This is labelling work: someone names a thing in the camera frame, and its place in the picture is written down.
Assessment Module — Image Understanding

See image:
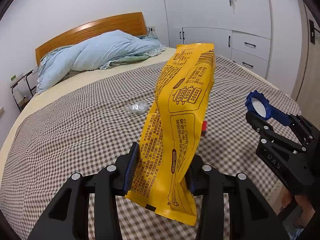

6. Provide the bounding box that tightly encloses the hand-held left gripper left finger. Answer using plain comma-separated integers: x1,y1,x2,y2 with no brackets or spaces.
27,142,140,240

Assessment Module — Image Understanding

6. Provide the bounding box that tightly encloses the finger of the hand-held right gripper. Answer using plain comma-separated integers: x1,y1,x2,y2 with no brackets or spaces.
245,110,304,155
268,105,317,145

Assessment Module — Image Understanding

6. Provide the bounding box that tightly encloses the cream bed sheet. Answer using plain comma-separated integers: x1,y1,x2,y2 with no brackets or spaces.
19,46,177,113

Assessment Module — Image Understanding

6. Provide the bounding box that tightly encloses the wooden bed frame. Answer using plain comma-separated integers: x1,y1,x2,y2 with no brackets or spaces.
35,12,293,218

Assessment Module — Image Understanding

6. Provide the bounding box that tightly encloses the yellow snack bag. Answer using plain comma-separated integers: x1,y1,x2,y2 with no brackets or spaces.
124,43,216,227

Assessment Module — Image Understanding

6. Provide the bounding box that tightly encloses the light blue duvet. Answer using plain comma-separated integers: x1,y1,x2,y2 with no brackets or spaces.
36,29,166,94

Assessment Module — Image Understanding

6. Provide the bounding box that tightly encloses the blue round lid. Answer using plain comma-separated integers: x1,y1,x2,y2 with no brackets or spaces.
245,90,272,120

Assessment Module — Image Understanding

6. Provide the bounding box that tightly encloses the black door handle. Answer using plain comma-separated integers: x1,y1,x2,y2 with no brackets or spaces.
309,19,320,44

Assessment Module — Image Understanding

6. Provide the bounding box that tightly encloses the clear plastic wrapper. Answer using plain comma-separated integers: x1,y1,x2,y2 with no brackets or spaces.
124,101,148,116

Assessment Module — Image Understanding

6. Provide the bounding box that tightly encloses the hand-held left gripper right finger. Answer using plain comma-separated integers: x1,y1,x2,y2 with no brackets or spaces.
185,155,292,240

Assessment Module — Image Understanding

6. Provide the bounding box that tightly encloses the brown checkered blanket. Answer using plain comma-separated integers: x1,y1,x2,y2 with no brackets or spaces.
0,55,302,240

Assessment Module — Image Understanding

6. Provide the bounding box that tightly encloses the white wardrobe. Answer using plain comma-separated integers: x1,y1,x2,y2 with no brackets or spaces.
161,0,273,79

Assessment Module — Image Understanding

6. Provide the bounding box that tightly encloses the bedside table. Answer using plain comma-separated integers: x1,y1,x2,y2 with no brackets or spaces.
10,70,38,112

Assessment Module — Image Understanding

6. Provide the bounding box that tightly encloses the person's right hand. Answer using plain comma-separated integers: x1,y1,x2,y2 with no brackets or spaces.
281,191,315,230

